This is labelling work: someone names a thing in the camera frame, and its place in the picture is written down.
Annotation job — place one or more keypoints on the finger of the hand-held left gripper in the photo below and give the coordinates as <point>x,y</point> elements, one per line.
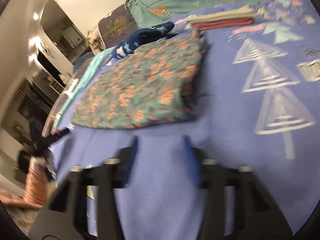
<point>58,135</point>

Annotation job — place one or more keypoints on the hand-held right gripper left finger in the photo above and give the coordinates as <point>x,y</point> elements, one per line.
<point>133,152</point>

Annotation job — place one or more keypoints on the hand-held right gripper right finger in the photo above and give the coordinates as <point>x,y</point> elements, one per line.
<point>192,165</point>

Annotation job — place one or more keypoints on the green floral shirt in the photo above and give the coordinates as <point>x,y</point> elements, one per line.
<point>140,85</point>

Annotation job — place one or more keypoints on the person's left forearm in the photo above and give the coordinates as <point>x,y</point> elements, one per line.
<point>36,182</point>

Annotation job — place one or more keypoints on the beige clothes heap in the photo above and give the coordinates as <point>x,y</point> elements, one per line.
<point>96,42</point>

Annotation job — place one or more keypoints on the purple tree print bed sheet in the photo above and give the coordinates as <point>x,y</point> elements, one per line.
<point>225,130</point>

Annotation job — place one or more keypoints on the teal quilted blanket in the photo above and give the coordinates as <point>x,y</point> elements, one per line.
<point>92,65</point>

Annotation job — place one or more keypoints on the navy star print blanket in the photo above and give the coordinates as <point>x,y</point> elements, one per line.
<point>140,40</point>

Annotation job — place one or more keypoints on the dark tree-print pillow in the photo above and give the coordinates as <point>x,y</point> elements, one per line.
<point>117,27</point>

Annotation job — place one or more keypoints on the folded pink cloth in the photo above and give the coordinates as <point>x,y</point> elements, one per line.
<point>220,25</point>

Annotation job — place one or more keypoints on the folded beige cloth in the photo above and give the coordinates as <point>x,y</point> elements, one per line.
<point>225,13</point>

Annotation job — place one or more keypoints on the teal heart print sheet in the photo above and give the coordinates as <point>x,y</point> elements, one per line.
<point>187,2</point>

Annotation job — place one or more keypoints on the white arched doorway frame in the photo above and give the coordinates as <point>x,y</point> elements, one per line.
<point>47,30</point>

